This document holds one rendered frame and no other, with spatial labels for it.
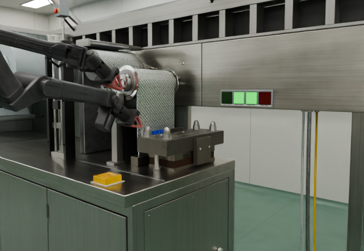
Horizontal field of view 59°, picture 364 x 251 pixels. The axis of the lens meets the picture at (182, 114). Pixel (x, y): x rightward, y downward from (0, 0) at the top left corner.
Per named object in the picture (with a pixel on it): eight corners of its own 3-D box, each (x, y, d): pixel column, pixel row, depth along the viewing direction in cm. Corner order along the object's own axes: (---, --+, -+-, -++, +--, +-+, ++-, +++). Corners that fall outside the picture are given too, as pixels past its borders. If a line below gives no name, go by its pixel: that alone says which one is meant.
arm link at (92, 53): (84, 60, 118) (94, 49, 119) (76, 57, 123) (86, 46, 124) (96, 73, 123) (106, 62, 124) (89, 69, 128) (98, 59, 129)
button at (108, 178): (92, 182, 111) (92, 175, 111) (109, 178, 117) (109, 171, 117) (105, 186, 107) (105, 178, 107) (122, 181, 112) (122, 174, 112)
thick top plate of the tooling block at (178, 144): (137, 151, 130) (136, 137, 130) (196, 139, 161) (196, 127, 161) (166, 157, 120) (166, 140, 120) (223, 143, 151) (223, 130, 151)
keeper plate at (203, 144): (193, 164, 133) (193, 138, 132) (207, 160, 141) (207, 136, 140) (197, 165, 132) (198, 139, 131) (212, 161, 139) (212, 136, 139)
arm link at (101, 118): (116, 93, 115) (95, 89, 118) (104, 122, 111) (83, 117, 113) (126, 107, 126) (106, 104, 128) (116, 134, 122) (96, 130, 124)
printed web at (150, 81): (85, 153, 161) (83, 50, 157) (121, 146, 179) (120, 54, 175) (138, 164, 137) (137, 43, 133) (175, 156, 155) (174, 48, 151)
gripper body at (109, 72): (112, 83, 125) (100, 70, 120) (96, 83, 131) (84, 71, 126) (121, 70, 128) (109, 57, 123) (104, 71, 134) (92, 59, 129)
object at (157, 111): (136, 138, 136) (136, 94, 134) (173, 132, 154) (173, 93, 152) (137, 138, 135) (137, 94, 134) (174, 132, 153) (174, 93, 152)
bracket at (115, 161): (105, 164, 138) (104, 93, 136) (117, 162, 143) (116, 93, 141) (112, 166, 135) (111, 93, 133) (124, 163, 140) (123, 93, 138)
